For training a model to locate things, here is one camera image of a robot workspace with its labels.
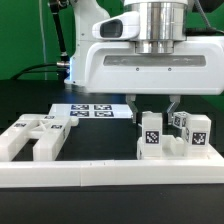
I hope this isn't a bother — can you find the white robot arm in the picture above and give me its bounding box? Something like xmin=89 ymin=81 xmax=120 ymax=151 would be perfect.
xmin=66 ymin=0 xmax=224 ymax=114

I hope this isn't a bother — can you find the white chair back part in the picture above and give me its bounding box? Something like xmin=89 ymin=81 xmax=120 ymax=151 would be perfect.
xmin=0 ymin=114 xmax=79 ymax=162

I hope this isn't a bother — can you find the white tagged nut cube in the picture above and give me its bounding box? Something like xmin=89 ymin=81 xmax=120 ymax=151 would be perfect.
xmin=173 ymin=111 xmax=188 ymax=129

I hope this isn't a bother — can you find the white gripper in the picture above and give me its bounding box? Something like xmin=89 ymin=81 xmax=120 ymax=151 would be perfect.
xmin=85 ymin=11 xmax=224 ymax=122

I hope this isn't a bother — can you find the white U-shaped obstacle fence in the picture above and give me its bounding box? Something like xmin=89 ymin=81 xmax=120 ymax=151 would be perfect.
xmin=0 ymin=148 xmax=224 ymax=188

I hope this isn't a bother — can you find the white base tag sheet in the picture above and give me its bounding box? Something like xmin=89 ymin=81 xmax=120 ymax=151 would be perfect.
xmin=49 ymin=104 xmax=132 ymax=119

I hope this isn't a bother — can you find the black cable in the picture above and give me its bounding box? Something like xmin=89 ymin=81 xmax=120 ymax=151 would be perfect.
xmin=11 ymin=63 xmax=71 ymax=80

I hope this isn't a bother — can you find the white chair seat part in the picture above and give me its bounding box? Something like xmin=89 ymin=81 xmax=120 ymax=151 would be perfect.
xmin=137 ymin=135 xmax=214 ymax=160

